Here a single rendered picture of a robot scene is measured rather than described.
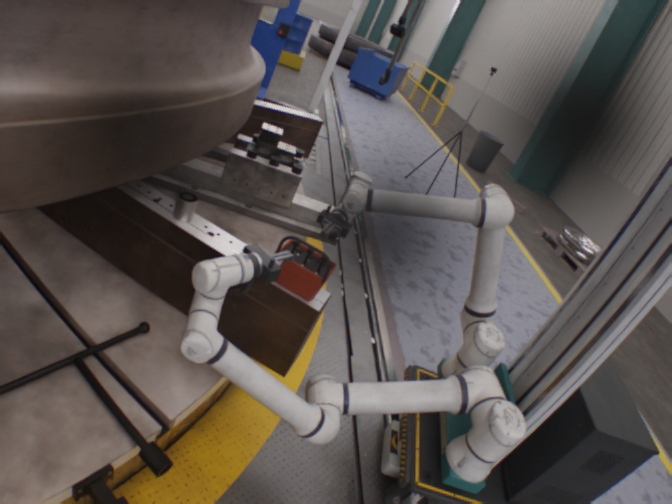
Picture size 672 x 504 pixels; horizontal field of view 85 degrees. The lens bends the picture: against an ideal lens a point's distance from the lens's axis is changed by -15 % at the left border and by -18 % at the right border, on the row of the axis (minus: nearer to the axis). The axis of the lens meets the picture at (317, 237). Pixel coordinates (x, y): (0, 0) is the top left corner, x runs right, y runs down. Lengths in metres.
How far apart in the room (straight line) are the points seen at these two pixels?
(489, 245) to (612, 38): 8.89
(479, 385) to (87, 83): 1.65
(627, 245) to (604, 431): 0.66
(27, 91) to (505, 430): 1.76
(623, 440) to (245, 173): 2.20
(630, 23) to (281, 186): 9.18
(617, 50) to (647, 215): 8.99
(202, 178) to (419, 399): 1.79
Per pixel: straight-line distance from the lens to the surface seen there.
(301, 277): 1.50
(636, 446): 1.86
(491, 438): 1.61
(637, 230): 1.73
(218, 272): 1.19
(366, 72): 11.04
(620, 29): 10.57
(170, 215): 1.74
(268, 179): 2.53
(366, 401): 1.57
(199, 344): 1.15
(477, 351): 1.93
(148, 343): 1.73
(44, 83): 1.34
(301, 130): 3.79
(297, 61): 10.27
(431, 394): 1.63
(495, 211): 1.67
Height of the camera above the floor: 1.60
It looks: 28 degrees down
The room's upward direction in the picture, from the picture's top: 25 degrees clockwise
